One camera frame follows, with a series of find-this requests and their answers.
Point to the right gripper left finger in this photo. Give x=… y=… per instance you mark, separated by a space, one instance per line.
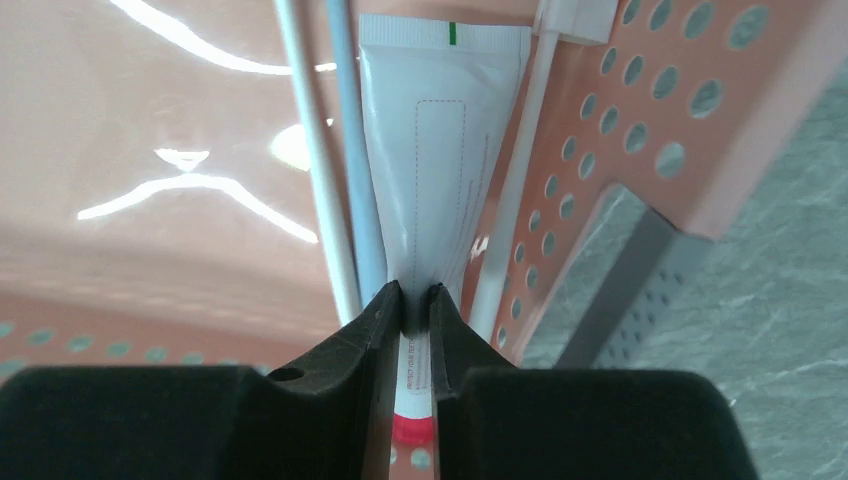
x=325 y=415

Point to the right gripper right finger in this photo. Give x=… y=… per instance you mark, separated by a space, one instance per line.
x=494 y=420

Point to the pink perforated plastic basket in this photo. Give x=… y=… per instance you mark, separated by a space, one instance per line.
x=157 y=209

